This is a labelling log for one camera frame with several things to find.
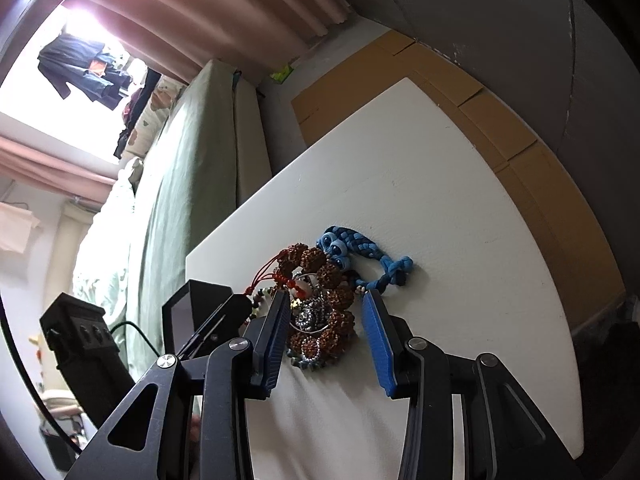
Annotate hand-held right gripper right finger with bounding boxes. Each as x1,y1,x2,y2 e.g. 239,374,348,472
361,289,586,480

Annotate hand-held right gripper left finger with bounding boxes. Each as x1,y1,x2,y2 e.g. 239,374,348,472
65,289,292,480

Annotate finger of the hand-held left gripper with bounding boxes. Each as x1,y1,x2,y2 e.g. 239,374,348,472
177,292,252,361

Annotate black jewelry box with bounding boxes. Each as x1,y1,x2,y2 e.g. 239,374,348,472
162,280,236,356

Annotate black and green bead bracelet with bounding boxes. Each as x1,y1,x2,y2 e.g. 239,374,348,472
245,285,276,322

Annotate silver crystal bead bracelet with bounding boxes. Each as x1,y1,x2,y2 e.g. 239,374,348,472
290,297,332,372

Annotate jewellery heap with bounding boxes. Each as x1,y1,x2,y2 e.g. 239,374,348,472
245,242,357,361

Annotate blue braided flower bracelet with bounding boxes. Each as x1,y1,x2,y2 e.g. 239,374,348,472
316,226,415,293

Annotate pale green blanket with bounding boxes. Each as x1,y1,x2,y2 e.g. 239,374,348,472
72,157,147,322

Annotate white hanging cloth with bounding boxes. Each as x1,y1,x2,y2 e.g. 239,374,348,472
0,200,44,254

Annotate green sofa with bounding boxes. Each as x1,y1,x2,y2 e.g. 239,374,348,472
72,57,273,411

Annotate pink curtain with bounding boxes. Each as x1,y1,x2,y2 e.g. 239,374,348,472
0,135,120,196
65,0,352,85

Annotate leaf print pillow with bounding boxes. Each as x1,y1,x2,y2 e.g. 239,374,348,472
122,80,187,159

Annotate brown cardboard sheet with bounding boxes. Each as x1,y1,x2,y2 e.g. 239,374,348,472
291,30,627,332

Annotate hanging dark clothes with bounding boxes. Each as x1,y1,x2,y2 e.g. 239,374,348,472
37,32,162,111

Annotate black cable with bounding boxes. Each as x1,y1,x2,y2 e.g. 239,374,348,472
110,321,162,357

